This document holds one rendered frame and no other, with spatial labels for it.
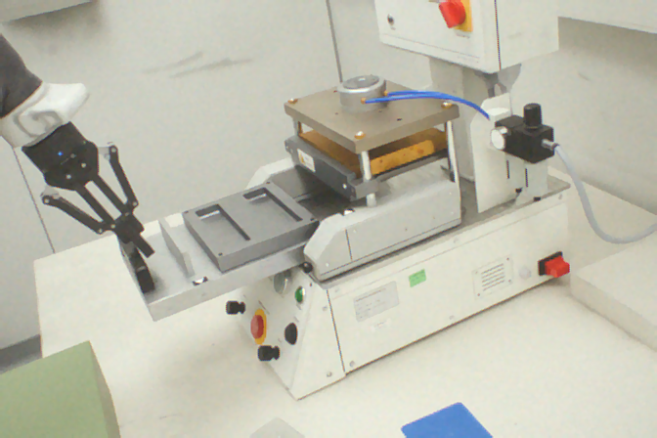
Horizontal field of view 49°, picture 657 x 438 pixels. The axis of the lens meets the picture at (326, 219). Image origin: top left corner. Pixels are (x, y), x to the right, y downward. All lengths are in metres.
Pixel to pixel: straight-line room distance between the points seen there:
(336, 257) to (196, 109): 1.70
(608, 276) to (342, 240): 0.46
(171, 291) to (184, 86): 1.67
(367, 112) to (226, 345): 0.48
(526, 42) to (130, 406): 0.84
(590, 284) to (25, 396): 0.88
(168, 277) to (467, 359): 0.47
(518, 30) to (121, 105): 1.76
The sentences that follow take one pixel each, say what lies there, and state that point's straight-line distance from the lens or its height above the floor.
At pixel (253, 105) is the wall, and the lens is 2.75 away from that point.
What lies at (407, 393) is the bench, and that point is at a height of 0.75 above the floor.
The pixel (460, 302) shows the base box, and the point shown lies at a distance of 1.22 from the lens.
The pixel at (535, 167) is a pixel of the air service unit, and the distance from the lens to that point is 1.08.
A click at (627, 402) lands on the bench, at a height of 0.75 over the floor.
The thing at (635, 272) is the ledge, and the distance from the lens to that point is 1.28.
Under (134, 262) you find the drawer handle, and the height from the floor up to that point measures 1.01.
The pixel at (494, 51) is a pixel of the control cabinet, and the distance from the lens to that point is 1.11.
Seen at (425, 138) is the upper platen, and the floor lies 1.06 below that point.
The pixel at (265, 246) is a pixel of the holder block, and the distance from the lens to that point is 1.08.
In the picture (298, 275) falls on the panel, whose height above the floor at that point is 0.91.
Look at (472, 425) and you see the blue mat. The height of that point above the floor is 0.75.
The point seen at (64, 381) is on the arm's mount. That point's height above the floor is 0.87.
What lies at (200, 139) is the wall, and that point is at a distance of 2.72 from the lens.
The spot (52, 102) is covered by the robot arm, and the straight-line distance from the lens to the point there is 1.00.
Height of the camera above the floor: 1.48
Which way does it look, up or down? 26 degrees down
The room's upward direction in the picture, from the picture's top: 11 degrees counter-clockwise
